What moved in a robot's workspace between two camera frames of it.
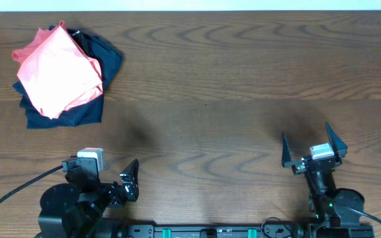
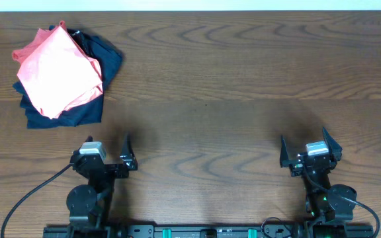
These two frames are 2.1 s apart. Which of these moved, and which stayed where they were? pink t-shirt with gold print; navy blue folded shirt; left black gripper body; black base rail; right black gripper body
Moved: left black gripper body
Stayed: black base rail; navy blue folded shirt; right black gripper body; pink t-shirt with gold print
